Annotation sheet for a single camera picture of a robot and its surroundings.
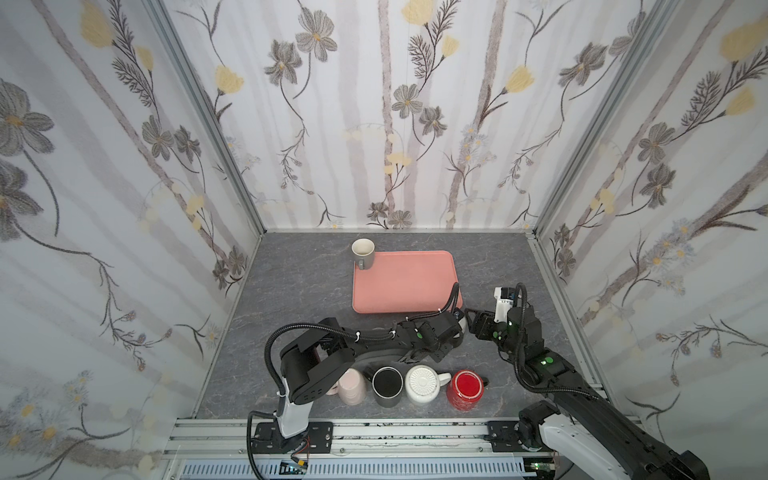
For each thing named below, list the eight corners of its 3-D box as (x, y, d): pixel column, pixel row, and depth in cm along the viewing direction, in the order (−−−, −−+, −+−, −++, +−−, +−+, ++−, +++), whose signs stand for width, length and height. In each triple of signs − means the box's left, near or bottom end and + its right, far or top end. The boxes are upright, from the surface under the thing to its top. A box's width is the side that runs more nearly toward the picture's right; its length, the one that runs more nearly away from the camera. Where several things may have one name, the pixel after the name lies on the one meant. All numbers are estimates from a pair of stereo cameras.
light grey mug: (352, 276, 107) (349, 260, 100) (354, 253, 114) (352, 237, 107) (374, 276, 107) (373, 260, 100) (375, 253, 114) (374, 237, 107)
